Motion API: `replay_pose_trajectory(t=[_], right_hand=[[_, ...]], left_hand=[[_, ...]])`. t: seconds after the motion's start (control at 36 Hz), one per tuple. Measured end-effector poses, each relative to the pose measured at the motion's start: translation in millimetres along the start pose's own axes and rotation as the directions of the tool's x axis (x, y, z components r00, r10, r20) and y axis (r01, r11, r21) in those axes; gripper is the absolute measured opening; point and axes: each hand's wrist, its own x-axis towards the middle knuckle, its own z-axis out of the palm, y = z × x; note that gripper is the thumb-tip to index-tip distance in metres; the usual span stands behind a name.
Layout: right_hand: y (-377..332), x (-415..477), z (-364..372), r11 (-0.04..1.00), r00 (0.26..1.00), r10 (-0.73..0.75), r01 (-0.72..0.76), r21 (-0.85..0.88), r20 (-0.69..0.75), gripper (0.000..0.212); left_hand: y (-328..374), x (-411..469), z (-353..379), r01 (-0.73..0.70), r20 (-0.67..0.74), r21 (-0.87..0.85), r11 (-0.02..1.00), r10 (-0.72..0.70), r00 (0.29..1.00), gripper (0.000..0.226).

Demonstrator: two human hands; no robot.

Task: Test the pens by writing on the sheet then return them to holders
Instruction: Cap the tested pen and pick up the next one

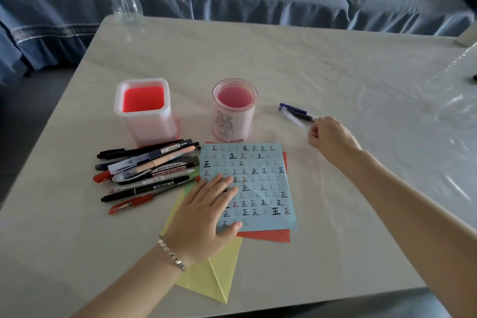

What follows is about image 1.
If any blue paper with writing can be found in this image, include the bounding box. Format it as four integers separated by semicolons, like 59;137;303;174
199;143;298;234

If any person's left forearm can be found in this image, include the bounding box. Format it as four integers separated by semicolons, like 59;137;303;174
71;246;185;318

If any silver link bracelet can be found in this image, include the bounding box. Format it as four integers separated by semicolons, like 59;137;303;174
156;235;188;271

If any green paper sheet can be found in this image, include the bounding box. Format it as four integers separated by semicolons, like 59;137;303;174
180;176;202;199

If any yellow paper sheet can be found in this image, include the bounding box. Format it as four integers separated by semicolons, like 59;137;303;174
160;191;243;304

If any black marker pen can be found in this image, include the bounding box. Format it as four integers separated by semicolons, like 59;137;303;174
96;148;126;159

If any white pen with black label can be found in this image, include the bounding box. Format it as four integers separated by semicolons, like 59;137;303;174
110;169;197;194

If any clear glass jar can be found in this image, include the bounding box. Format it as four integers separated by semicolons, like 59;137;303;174
106;0;145;30

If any black brush pen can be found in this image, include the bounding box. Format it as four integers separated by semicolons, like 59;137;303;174
111;139;185;159

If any white pen with blue cap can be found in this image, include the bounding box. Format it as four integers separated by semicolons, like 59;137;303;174
278;102;310;128

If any red paper sheet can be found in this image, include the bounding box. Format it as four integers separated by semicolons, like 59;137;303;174
195;142;291;243

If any person's right forearm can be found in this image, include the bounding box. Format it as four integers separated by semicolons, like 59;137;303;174
335;149;477;318

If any thin black fineliner pen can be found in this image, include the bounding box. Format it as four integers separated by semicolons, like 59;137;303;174
101;176;191;203

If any thick black grey marker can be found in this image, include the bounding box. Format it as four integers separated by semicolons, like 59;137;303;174
115;157;200;185

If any round pink pen holder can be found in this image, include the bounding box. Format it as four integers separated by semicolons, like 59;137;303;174
211;78;259;143

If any red gel pen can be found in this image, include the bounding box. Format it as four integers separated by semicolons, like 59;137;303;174
108;178;200;216

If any peach pink pen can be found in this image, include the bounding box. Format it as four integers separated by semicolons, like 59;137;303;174
111;145;197;183

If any person's left hand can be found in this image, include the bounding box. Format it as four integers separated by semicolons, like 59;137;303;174
163;174;243;267

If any person's right hand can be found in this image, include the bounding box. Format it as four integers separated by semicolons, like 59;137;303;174
307;116;363;170

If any square white red pen holder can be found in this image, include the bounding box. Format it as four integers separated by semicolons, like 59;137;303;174
113;78;180;146

